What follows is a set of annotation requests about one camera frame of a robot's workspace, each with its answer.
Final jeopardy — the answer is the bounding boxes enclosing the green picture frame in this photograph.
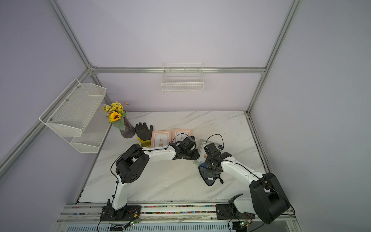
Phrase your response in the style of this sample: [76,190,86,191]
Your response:
[193,139,213,165]

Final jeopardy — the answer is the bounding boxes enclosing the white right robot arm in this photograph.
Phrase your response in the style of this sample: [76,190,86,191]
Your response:
[199,143,292,224]

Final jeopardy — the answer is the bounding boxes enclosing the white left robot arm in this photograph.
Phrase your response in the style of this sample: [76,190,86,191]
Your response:
[109,136,200,211]

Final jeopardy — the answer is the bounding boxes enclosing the black yellow work glove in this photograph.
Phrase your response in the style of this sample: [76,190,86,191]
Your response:
[135,123,153,148]

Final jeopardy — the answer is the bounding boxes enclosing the dark glass vase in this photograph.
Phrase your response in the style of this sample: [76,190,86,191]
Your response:
[119,118,136,139]

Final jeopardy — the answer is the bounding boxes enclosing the sunflower bouquet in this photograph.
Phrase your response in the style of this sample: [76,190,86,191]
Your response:
[102,101,127,131]

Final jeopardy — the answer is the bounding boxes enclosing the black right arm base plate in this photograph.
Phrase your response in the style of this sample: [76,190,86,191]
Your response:
[215,193,256,220]

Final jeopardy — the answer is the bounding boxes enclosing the white wire wall basket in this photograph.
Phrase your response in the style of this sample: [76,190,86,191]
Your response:
[161,62,204,93]

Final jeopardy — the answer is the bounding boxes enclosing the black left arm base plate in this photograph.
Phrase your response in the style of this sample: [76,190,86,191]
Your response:
[100,199,142,221]

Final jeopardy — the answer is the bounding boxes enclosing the white mesh wall shelf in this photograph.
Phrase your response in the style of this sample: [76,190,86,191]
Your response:
[39,79,110,153]

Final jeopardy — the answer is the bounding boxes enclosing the aluminium enclosure frame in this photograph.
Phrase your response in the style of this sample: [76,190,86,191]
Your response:
[0,0,303,201]

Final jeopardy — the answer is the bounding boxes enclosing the aluminium front rail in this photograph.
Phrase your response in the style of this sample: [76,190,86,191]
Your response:
[53,203,302,232]

